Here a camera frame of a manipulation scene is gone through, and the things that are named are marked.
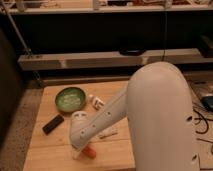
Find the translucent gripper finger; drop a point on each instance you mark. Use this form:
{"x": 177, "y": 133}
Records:
{"x": 76, "y": 153}

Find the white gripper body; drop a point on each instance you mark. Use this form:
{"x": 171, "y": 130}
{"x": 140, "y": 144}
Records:
{"x": 78, "y": 119}

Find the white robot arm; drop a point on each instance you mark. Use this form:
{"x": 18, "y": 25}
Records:
{"x": 158, "y": 106}

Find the green bowl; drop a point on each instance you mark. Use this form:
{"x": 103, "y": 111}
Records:
{"x": 70, "y": 99}

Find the black remote control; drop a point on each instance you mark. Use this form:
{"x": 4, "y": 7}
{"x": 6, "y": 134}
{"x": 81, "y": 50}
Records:
{"x": 51, "y": 125}

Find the wooden table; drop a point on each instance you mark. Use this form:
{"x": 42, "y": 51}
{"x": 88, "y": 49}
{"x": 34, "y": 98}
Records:
{"x": 53, "y": 152}

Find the metal tripod pole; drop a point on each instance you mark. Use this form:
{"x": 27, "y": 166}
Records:
{"x": 27, "y": 50}

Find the long wooden bench shelf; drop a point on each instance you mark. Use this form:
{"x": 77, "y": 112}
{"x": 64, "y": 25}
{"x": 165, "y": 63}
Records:
{"x": 109, "y": 59}

